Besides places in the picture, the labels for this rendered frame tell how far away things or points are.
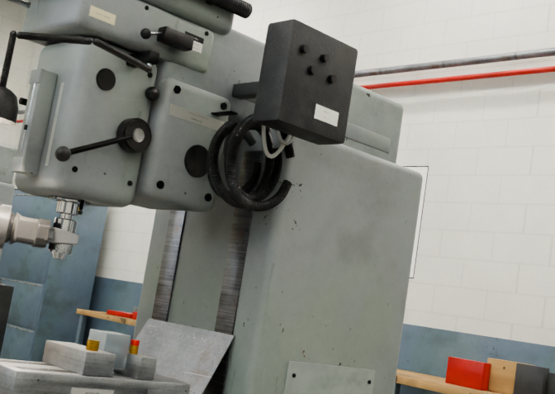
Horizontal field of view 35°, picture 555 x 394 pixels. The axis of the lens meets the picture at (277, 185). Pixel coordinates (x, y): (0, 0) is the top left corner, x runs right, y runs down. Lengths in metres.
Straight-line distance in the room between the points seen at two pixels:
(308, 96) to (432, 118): 4.91
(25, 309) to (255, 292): 7.50
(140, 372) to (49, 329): 7.56
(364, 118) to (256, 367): 0.75
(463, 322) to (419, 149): 1.35
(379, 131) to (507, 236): 3.80
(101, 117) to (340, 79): 0.50
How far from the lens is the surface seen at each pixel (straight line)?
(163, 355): 2.04
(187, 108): 1.86
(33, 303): 9.19
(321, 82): 1.79
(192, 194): 1.87
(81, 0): 1.76
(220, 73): 1.94
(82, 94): 1.75
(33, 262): 9.32
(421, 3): 7.07
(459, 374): 5.45
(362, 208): 2.08
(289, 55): 1.73
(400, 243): 2.20
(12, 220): 1.81
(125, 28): 1.79
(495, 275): 6.06
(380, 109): 2.33
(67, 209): 1.82
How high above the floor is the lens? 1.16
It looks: 8 degrees up
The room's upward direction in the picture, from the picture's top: 9 degrees clockwise
